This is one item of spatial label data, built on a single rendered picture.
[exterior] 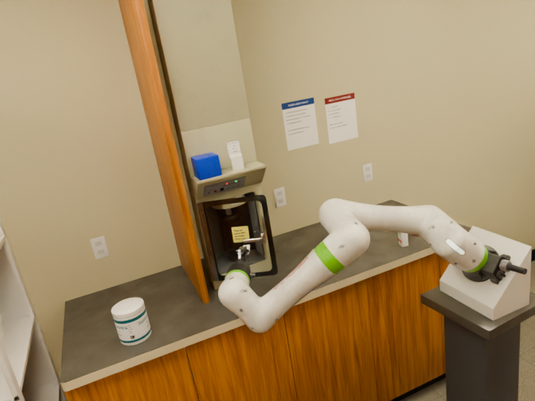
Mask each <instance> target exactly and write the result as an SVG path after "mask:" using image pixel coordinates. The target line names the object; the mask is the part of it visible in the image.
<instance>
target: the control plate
mask: <svg viewBox="0 0 535 401"><path fill-rule="evenodd" d="M245 178H246V176H244V177H239V178H236V179H232V180H229V181H223V182H220V183H216V184H213V185H207V186H205V188H204V197H206V196H209V195H213V194H216V193H221V192H224V191H228V190H231V189H236V188H239V187H243V186H244V181H245ZM235 181H236V182H235ZM226 183H228V184H226ZM233 185H234V187H232V186H233ZM238 185H239V186H238ZM228 187H229V188H228ZM221 188H224V190H223V191H221ZM215 190H216V192H214V191H215ZM208 192H209V193H208Z"/></svg>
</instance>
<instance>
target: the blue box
mask: <svg viewBox="0 0 535 401"><path fill-rule="evenodd" d="M191 162H192V166H193V172H194V176H195V177H196V178H197V179H199V180H200V181H201V180H204V179H208V178H211V177H217V176H220V175H222V172H221V164H220V160H219V156H218V155H217V154H215V153H213V152H210V153H207V154H200V155H197V156H192V157H191Z"/></svg>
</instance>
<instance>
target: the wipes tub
mask: <svg viewBox="0 0 535 401"><path fill-rule="evenodd" d="M111 314H112V316H113V319H114V323H115V327H116V329H117V332H118V335H119V339H120V341H121V343H122V344H123V345H137V344H139V343H142V342H143V341H145V340H146V339H147V338H148V337H149V336H150V335H151V327H150V322H149V319H148V316H147V312H146V307H145V305H144V301H143V300H142V299H141V298H127V299H124V300H122V301H121V302H118V303H117V304H115V305H114V306H113V307H112V309H111Z"/></svg>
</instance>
